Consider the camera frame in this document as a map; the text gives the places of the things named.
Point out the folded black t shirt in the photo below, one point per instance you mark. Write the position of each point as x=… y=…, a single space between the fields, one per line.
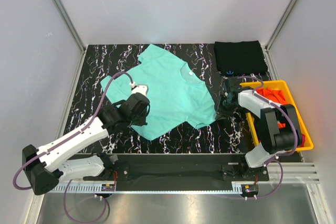
x=239 y=58

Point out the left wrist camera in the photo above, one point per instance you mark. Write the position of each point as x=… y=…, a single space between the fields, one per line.
x=139 y=88

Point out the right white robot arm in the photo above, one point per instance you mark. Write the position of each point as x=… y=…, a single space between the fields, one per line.
x=278 y=128

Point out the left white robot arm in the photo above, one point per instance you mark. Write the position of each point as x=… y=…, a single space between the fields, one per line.
x=45 y=167

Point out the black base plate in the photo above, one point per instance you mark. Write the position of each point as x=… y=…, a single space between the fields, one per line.
x=181 y=168

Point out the white slotted cable duct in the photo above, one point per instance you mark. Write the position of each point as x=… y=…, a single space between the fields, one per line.
x=124 y=187

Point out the yellow plastic bin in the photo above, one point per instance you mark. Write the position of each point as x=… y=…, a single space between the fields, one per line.
x=282 y=85

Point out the magenta t shirt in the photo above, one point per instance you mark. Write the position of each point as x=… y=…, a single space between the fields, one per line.
x=303 y=141

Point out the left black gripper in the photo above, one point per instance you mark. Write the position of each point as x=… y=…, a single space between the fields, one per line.
x=143 y=121

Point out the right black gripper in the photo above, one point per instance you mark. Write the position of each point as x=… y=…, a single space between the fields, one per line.
x=221 y=113

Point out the orange t shirt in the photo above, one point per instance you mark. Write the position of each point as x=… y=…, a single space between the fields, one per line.
x=273 y=95

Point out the teal t shirt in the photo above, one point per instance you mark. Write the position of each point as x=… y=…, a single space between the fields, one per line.
x=175 y=93

